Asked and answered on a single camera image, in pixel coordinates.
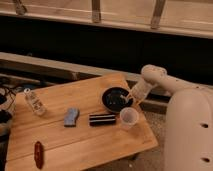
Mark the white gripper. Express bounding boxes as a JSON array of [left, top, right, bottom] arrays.
[[120, 78, 156, 107]]

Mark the dark ceramic bowl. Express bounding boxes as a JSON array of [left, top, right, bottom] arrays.
[[102, 87, 133, 113]]

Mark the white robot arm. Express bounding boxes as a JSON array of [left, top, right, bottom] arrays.
[[126, 64, 213, 171]]

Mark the clear plastic cup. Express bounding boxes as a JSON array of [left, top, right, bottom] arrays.
[[120, 107, 139, 130]]

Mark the black rectangular block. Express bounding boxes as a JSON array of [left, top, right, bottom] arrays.
[[89, 114, 116, 126]]

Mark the red oblong object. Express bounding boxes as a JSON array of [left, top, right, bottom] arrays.
[[34, 141, 44, 169]]

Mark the black cables bundle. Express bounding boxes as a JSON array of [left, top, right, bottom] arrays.
[[0, 77, 18, 134]]

